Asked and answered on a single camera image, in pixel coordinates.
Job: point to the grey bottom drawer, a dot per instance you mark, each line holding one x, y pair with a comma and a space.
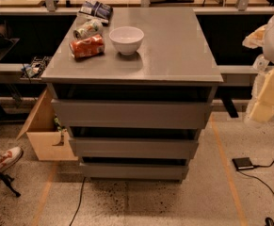
130, 171

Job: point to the cardboard box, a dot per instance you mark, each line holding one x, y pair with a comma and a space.
48, 143

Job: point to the orange soda can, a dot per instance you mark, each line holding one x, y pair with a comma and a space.
88, 47

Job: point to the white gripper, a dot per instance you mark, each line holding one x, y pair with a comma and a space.
263, 108

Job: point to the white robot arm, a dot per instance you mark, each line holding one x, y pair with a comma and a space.
268, 50

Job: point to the blue chip bag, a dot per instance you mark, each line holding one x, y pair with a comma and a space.
97, 10

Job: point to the grey drawer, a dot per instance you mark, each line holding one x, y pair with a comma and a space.
134, 148
130, 171
132, 114

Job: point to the grey drawer cabinet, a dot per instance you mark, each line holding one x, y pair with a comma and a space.
174, 64

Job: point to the black tripod leg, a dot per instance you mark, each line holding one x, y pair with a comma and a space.
7, 181

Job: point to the white orange sneaker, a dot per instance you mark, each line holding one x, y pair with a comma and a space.
9, 157

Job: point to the clear hand sanitizer bottle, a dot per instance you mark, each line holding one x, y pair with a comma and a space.
260, 64

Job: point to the circuit board clutter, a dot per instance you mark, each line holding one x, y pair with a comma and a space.
36, 67

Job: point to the white bowl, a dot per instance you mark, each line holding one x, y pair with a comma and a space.
126, 39

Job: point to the green white soda can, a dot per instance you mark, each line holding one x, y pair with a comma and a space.
88, 29

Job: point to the black foot pedal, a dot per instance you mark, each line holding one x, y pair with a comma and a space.
242, 163

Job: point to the grey top drawer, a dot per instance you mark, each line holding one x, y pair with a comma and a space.
132, 114

